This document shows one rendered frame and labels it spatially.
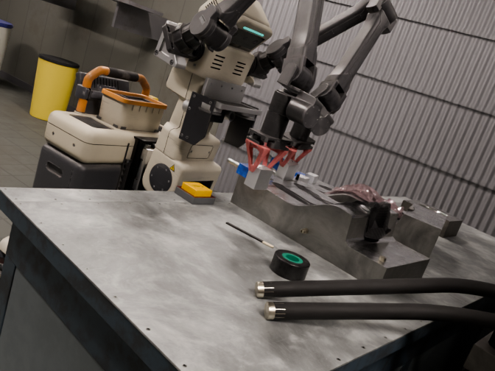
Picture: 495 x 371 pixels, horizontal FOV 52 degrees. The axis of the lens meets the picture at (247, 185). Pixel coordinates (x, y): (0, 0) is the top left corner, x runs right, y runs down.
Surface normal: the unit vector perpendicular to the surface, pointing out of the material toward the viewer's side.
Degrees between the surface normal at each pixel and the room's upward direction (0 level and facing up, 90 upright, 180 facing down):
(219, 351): 0
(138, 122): 92
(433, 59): 90
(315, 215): 90
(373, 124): 90
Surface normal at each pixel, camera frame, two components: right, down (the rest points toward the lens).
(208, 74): 0.73, 0.51
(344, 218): -0.65, -0.03
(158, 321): 0.31, -0.92
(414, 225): -0.42, 0.09
